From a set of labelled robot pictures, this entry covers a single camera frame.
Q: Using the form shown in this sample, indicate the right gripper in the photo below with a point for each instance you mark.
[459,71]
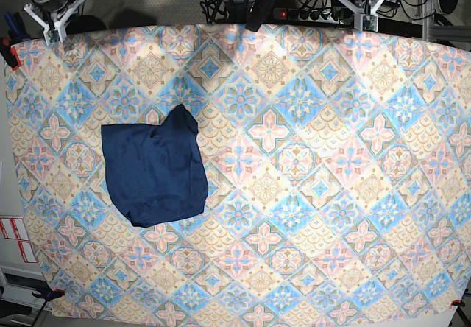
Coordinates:
[54,28]

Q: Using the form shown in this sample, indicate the blue long-sleeve T-shirt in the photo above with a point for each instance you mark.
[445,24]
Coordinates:
[154,173]

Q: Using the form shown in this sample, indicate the white power strip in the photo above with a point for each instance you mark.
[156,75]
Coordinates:
[305,15]

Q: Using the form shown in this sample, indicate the black round stand base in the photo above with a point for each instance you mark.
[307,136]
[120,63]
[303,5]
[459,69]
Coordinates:
[85,23]

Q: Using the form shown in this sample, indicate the red black clamp top-left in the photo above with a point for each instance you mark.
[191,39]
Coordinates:
[9,54]

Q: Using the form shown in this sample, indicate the patterned tile tablecloth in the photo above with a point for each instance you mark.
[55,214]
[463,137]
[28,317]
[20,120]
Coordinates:
[338,167]

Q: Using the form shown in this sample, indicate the red white labels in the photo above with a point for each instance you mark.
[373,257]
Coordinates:
[13,228]

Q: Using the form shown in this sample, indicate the blue clamp bottom-left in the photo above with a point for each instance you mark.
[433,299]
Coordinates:
[47,294]

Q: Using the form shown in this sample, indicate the red clamp bottom-right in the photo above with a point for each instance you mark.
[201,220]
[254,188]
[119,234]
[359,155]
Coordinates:
[458,303]

